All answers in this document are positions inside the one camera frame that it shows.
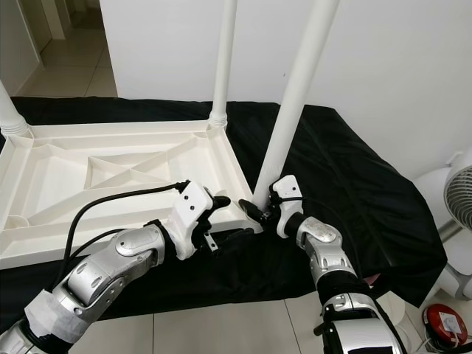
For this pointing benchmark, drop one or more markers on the white plastic children table top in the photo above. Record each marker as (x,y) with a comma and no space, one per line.
(59,177)

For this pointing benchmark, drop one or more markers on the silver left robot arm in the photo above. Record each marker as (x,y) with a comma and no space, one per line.
(133,247)

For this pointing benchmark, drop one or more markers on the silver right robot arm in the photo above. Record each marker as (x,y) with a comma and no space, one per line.
(324,247)

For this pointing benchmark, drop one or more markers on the black table cloth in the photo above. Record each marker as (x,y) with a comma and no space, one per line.
(376,206)

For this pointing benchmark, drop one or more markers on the pink rounded object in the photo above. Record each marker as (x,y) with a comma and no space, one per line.
(369,279)

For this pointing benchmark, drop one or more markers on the red round floor device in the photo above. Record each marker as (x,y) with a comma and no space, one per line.
(446,324)

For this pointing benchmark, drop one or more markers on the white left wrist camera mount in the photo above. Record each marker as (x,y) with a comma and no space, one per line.
(195,210)

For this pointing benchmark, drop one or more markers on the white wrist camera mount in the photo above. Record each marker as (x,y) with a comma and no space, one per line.
(287,189)
(195,210)

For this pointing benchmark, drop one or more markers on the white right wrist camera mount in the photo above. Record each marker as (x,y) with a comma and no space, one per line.
(287,189)

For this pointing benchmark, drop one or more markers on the white door frame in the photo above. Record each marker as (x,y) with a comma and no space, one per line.
(55,18)

